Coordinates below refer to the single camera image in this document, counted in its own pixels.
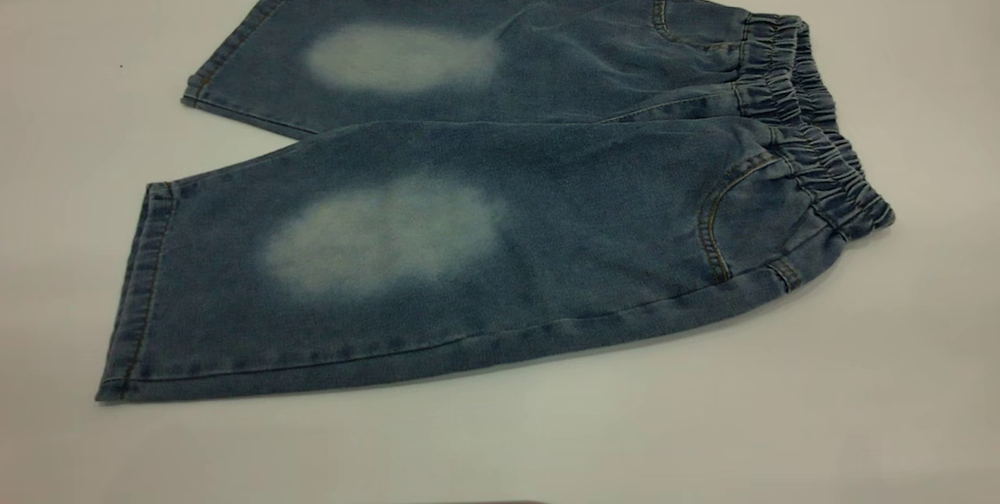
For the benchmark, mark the blue denim pants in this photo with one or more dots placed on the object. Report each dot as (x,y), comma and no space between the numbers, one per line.
(547,215)

